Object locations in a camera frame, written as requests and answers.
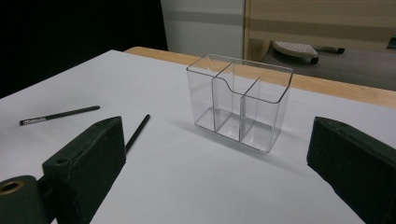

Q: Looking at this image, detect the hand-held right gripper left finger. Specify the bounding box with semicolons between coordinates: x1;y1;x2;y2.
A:
42;116;127;224

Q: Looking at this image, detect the office chair base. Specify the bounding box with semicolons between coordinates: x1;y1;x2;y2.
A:
271;40;346;65

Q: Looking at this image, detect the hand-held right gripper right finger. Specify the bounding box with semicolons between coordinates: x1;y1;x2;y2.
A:
306;116;396;224

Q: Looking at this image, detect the thin brush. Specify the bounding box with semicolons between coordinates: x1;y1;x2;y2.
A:
19;105;101;127

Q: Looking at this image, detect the clear acrylic organizer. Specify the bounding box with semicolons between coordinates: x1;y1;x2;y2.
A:
186;53;294;154

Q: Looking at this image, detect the black makeup brush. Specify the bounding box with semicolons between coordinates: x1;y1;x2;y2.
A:
124;114;151;154

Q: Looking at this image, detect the white cabinet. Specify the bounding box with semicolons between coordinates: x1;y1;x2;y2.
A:
160;0;247;60

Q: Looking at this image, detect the white table sheet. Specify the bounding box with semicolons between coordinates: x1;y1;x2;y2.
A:
0;49;396;224

